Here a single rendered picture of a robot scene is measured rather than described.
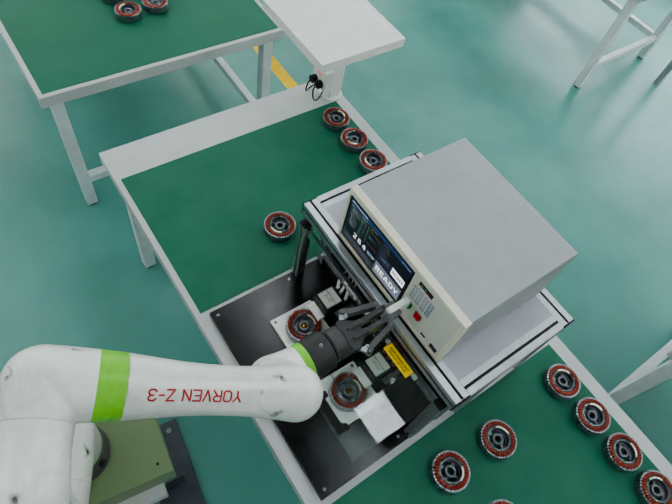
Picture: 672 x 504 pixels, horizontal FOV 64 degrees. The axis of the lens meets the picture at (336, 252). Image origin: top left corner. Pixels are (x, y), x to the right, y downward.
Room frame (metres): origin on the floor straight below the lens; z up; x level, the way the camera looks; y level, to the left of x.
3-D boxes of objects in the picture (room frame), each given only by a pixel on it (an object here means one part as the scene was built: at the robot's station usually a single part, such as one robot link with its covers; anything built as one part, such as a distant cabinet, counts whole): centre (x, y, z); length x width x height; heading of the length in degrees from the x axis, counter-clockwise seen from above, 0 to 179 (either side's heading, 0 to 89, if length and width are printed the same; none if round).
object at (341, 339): (0.52, -0.07, 1.21); 0.09 x 0.08 x 0.07; 138
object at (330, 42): (1.67, 0.23, 0.98); 0.37 x 0.35 x 0.46; 48
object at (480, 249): (0.86, -0.28, 1.22); 0.44 x 0.39 x 0.20; 48
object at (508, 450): (0.55, -0.61, 0.77); 0.11 x 0.11 x 0.04
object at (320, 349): (0.47, -0.02, 1.20); 0.09 x 0.06 x 0.12; 48
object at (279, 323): (0.71, 0.03, 0.78); 0.15 x 0.15 x 0.01; 48
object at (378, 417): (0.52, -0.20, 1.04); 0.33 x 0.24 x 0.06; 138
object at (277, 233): (1.07, 0.21, 0.77); 0.11 x 0.11 x 0.04
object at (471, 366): (0.87, -0.27, 1.09); 0.68 x 0.44 x 0.05; 48
